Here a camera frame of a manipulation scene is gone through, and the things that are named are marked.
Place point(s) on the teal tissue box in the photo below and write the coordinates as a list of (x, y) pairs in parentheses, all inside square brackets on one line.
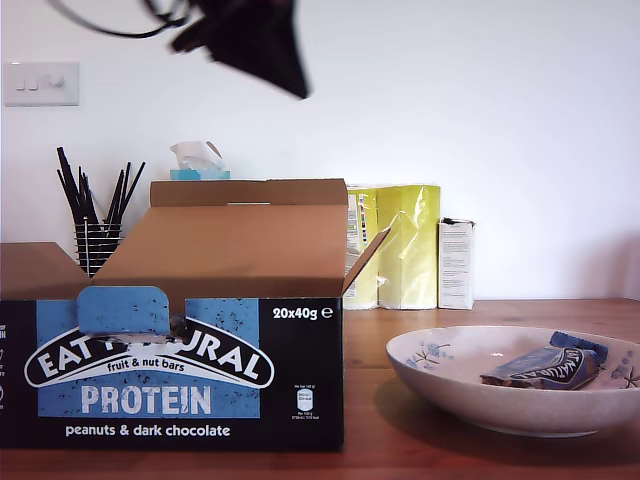
[(200, 174)]

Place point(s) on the white wall light switch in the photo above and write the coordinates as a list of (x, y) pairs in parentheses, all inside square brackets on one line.
[(42, 92)]

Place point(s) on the dark blue snack bar carton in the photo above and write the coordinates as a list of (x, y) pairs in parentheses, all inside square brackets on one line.
[(210, 260)]

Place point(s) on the white floral ceramic plate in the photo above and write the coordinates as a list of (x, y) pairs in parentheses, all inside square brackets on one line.
[(450, 380)]

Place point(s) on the yellow paper towel pack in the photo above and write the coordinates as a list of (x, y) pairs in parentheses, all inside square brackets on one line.
[(410, 240)]

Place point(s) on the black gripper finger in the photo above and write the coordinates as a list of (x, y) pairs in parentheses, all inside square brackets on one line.
[(265, 50)]

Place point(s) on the white printed carton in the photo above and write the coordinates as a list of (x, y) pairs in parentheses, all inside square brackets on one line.
[(456, 265)]

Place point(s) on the white tissue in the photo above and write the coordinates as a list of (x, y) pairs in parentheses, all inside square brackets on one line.
[(192, 153)]

